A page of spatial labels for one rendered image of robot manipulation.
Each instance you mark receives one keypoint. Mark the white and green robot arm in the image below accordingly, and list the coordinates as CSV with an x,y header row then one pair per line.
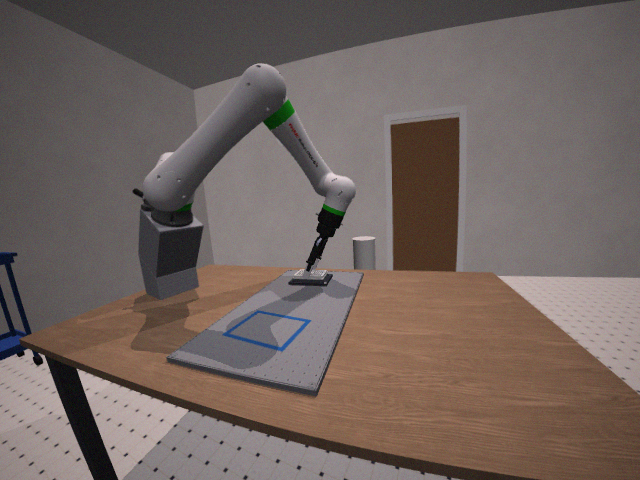
x,y
258,96

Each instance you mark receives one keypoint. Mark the blue tape outline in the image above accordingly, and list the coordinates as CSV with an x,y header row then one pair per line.
x,y
264,344

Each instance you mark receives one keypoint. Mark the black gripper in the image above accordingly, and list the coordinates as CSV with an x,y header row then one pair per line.
x,y
318,248

